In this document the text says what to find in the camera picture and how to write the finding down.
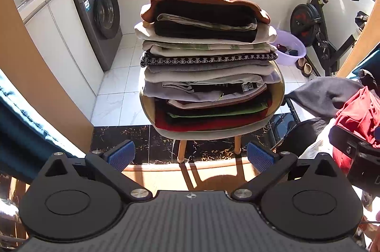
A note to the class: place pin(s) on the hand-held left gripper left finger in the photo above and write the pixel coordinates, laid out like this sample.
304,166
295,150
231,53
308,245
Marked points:
121,157

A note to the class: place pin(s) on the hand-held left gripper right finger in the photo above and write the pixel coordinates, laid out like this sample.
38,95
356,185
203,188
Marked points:
261,158

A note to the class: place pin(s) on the red garment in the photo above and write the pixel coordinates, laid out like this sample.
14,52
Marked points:
362,115

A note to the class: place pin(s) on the stack of folded clothes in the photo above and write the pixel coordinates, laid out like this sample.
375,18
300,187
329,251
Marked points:
207,74

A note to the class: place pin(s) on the white cloth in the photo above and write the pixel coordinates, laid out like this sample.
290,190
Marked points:
317,148

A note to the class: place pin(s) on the beige wooden chair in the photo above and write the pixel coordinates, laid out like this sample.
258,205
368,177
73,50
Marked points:
207,134

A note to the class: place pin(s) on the grey garment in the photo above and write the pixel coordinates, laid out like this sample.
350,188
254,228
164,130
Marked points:
320,94

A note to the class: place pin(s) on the brown slipper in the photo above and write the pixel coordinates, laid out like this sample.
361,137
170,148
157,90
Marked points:
308,69
301,62

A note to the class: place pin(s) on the teal curtain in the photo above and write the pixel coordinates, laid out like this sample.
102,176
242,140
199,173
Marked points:
23,133

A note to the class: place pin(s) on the purple plastic basin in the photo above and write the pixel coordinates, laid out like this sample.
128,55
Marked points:
285,35

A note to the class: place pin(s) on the white cabinet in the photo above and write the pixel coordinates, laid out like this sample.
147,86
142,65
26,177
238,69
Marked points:
59,41

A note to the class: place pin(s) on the black exercise bike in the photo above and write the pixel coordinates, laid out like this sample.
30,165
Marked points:
305,20

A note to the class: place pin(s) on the grey washing machine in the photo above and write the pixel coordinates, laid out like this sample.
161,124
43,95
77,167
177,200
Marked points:
101,17

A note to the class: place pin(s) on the black metal frame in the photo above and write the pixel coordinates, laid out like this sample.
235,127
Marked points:
308,127

